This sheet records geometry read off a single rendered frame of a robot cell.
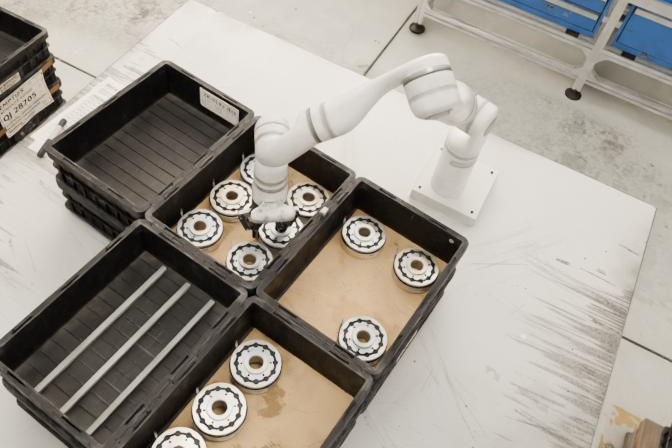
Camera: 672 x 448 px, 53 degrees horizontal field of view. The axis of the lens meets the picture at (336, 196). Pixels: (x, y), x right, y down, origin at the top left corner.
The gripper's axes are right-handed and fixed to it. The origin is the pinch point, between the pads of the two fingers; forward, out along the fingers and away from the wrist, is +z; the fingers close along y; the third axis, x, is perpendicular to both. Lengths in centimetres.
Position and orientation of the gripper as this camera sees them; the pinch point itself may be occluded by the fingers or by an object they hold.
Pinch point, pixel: (267, 232)
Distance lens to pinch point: 155.8
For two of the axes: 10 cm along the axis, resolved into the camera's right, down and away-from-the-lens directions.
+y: -9.8, 0.7, -1.9
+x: 1.7, 7.9, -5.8
